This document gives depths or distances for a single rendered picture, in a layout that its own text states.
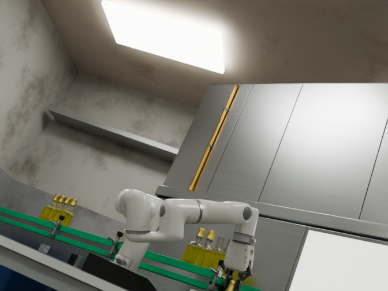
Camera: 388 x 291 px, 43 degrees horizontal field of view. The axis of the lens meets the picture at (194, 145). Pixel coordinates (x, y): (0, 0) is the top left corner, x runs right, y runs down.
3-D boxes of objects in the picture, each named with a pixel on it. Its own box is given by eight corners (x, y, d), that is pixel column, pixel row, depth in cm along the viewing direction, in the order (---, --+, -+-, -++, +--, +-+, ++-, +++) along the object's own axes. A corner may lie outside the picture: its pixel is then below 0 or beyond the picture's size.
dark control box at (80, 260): (85, 279, 226) (93, 262, 229) (73, 273, 221) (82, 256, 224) (74, 275, 231) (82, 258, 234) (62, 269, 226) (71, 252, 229)
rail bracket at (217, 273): (227, 300, 195) (238, 271, 200) (206, 286, 184) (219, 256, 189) (220, 298, 197) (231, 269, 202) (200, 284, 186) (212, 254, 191)
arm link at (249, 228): (233, 200, 174) (217, 198, 181) (227, 229, 172) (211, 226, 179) (264, 209, 181) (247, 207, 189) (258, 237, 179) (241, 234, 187)
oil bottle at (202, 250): (197, 294, 213) (215, 249, 221) (190, 290, 209) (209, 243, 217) (186, 290, 216) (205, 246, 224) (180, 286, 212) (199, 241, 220)
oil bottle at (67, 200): (52, 243, 281) (75, 200, 291) (45, 239, 277) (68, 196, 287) (46, 241, 284) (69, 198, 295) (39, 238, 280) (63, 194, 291)
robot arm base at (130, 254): (131, 271, 175) (150, 232, 181) (101, 257, 178) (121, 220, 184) (140, 281, 188) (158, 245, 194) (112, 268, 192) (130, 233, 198)
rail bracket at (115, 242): (112, 260, 226) (125, 234, 231) (103, 254, 221) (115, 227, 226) (107, 258, 229) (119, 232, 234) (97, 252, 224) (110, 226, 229)
